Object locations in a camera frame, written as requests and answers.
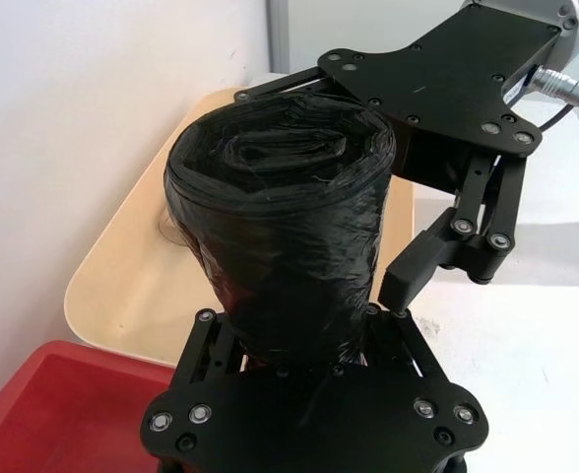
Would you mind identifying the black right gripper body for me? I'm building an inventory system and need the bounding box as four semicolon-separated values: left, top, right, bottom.
317;8;562;194

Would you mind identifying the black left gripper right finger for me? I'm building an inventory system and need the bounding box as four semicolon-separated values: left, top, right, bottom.
360;303;449;381

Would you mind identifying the dark cable with silver plug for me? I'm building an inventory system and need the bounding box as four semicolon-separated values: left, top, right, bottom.
504;68;579;135

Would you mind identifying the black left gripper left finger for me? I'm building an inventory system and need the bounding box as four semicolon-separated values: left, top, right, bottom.
173;307;249;383

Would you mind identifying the grey striped post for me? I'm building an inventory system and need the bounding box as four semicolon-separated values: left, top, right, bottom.
264;0;291;73

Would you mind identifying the red plastic bin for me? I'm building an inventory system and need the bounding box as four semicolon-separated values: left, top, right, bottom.
0;339;178;473

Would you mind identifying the black plastic bag roll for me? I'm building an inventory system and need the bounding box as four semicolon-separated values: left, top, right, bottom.
162;93;400;369

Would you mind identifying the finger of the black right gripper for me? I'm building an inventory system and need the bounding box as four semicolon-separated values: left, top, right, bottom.
377;150;528;317
232;67;343;103

